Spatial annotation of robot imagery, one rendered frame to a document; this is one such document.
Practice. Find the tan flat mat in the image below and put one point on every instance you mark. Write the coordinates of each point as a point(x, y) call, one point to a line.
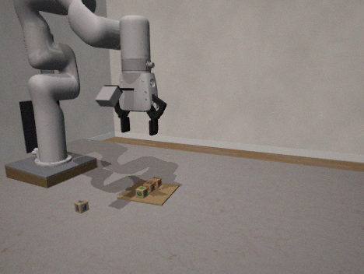
point(157, 197)

